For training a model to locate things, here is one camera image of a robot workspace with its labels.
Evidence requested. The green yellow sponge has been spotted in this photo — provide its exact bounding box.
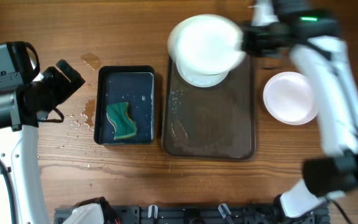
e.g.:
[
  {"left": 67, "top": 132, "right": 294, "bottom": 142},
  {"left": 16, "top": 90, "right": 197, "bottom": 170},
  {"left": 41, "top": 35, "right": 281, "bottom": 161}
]
[{"left": 106, "top": 102, "right": 137, "bottom": 140}]

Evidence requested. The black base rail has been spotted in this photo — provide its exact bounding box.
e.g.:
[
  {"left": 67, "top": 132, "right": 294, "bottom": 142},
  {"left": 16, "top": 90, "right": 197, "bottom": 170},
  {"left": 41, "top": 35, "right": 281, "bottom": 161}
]
[{"left": 53, "top": 203, "right": 331, "bottom": 224}]

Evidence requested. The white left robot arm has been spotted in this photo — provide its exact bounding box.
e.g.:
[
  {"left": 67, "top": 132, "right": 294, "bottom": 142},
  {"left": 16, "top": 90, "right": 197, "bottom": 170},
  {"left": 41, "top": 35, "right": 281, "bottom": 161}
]
[{"left": 0, "top": 41, "right": 85, "bottom": 223}]

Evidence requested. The white plate small blue stain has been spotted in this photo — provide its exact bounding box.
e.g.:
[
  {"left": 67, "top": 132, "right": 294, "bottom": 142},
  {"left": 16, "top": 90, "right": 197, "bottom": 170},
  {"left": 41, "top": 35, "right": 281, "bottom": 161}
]
[{"left": 176, "top": 59, "right": 229, "bottom": 88}]

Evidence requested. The black water tray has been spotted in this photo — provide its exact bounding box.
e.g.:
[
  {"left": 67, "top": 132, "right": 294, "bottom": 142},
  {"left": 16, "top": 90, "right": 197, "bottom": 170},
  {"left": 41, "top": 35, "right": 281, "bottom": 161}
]
[{"left": 94, "top": 65, "right": 154, "bottom": 146}]

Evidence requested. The white plate large blue stain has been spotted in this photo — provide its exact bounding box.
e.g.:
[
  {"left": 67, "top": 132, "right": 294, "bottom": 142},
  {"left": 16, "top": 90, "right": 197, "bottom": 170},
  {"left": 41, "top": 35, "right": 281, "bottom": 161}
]
[{"left": 168, "top": 14, "right": 246, "bottom": 75}]

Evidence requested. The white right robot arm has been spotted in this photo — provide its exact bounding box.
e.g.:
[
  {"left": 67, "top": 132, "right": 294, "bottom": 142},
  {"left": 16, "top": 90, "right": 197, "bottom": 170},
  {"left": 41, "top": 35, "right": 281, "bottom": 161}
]
[{"left": 242, "top": 1, "right": 358, "bottom": 222}]

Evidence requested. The brown plastic tray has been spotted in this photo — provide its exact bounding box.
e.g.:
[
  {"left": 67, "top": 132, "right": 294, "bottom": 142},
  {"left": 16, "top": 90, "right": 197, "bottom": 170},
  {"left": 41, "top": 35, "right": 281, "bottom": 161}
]
[{"left": 162, "top": 56, "right": 257, "bottom": 161}]

